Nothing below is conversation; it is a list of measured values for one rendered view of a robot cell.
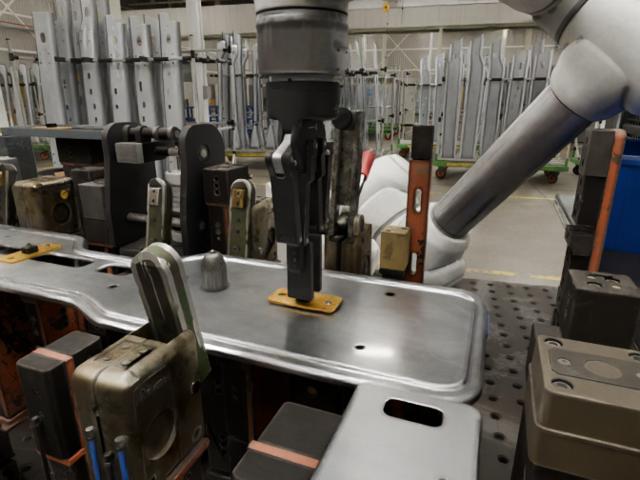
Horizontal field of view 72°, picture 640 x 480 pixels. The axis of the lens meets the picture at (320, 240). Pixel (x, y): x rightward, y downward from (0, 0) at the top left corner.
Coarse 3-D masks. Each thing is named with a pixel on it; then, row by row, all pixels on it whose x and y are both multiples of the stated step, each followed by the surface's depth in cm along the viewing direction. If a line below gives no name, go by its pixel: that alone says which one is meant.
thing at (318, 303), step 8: (280, 288) 55; (272, 296) 53; (280, 296) 53; (320, 296) 53; (328, 296) 53; (336, 296) 53; (288, 304) 51; (296, 304) 51; (304, 304) 51; (312, 304) 51; (320, 304) 51; (336, 304) 51; (328, 312) 49
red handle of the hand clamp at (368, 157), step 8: (368, 152) 70; (368, 160) 69; (368, 168) 68; (368, 176) 68; (360, 184) 66; (360, 192) 66; (344, 208) 64; (344, 216) 62; (336, 224) 63; (344, 224) 62
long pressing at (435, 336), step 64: (0, 256) 67; (64, 256) 68; (128, 256) 66; (192, 256) 66; (128, 320) 49; (256, 320) 48; (320, 320) 48; (384, 320) 48; (448, 320) 48; (384, 384) 38; (448, 384) 37
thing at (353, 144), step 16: (352, 112) 60; (336, 128) 58; (352, 128) 60; (336, 144) 60; (352, 144) 61; (336, 160) 61; (352, 160) 60; (336, 176) 61; (352, 176) 60; (336, 192) 62; (352, 192) 61; (336, 208) 62; (352, 208) 61; (352, 224) 61
